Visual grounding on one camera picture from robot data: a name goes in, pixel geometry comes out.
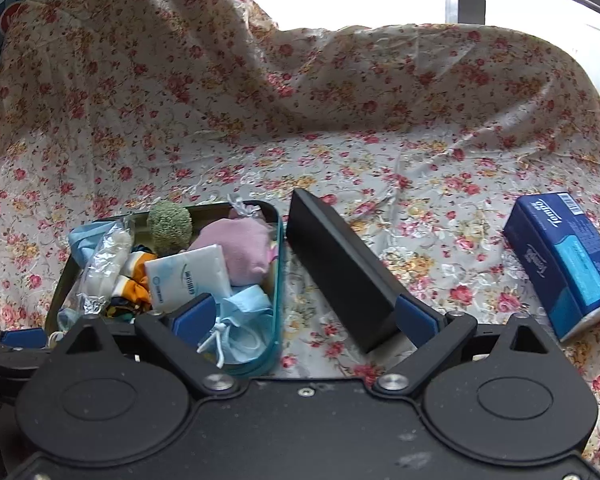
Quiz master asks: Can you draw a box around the floral tablecloth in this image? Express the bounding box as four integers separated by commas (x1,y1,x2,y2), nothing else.
0,0,600,480

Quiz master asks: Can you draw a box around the green looped scrubber ball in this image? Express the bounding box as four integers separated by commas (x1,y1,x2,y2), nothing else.
146,201,194,257

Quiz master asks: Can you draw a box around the clear plastic bag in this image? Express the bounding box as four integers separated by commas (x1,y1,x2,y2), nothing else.
61,216,134,317

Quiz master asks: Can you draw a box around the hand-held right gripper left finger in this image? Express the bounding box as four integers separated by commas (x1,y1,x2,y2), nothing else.
61,294,237,396

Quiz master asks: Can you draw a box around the white tissue pack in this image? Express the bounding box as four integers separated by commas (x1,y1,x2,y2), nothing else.
144,243,234,312

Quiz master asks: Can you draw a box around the teal and gold tin tray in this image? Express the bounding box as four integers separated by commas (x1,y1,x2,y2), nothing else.
45,200,284,379

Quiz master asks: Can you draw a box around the blue tissue box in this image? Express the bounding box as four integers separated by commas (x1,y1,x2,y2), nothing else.
502,192,600,344

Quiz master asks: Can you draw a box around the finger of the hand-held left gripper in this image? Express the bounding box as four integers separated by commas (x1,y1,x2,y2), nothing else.
0,329,49,397

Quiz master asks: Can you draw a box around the pink cloth pouch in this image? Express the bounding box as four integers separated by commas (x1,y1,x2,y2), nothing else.
187,206,277,289

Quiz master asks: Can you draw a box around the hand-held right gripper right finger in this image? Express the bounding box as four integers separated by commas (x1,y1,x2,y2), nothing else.
373,294,554,397

